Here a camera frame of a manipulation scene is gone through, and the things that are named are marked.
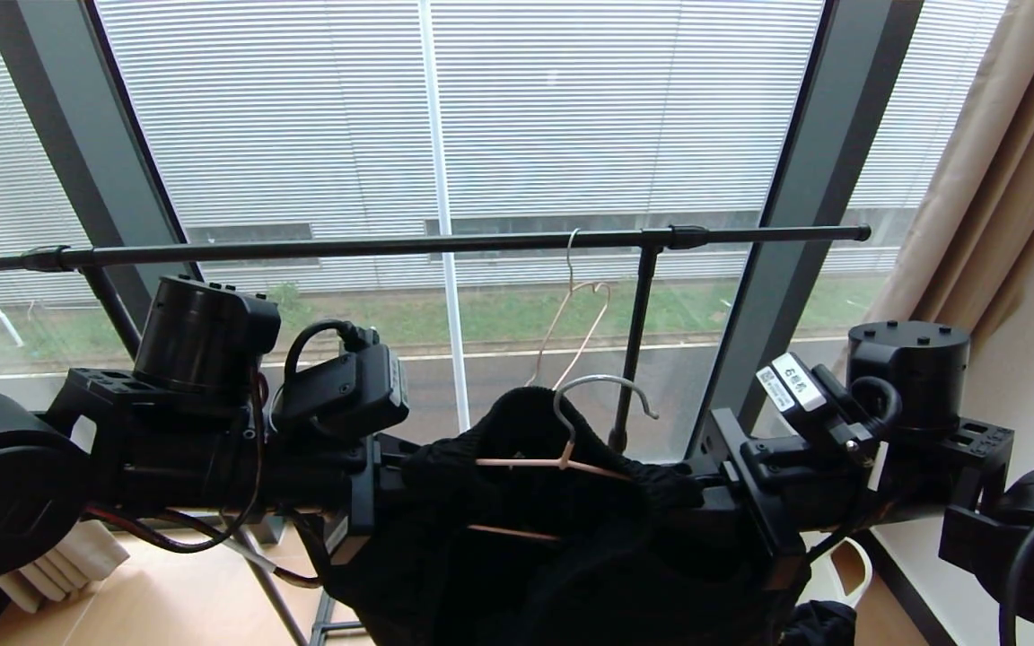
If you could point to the window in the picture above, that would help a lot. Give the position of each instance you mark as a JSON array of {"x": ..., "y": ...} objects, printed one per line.
[{"x": 302, "y": 117}]

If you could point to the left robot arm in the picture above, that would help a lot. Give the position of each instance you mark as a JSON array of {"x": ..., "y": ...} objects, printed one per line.
[{"x": 5, "y": 484}]

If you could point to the black garment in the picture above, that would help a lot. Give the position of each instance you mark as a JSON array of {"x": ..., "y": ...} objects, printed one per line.
[
  {"x": 822, "y": 626},
  {"x": 517, "y": 574}
]

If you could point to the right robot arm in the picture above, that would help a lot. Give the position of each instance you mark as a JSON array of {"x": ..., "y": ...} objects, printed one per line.
[{"x": 912, "y": 377}]

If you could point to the white laundry basket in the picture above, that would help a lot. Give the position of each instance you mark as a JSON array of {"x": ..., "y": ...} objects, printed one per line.
[{"x": 827, "y": 583}]

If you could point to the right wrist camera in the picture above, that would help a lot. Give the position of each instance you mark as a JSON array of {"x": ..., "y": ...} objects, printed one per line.
[{"x": 818, "y": 399}]

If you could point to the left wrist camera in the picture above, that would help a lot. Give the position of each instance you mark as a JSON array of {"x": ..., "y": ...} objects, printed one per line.
[{"x": 346, "y": 395}]

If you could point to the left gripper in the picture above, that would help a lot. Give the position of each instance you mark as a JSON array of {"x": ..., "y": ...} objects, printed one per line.
[{"x": 311, "y": 475}]

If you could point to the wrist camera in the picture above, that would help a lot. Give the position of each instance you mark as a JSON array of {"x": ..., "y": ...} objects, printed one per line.
[
  {"x": 346, "y": 395},
  {"x": 818, "y": 399}
]

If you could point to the pink clothes hanger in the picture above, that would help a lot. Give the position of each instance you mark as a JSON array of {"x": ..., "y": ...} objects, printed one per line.
[
  {"x": 562, "y": 464},
  {"x": 573, "y": 301}
]

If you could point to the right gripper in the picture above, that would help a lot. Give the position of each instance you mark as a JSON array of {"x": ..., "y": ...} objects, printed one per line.
[{"x": 804, "y": 489}]

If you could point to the black clothes rack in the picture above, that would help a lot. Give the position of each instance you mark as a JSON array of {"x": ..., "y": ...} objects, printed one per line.
[{"x": 346, "y": 247}]

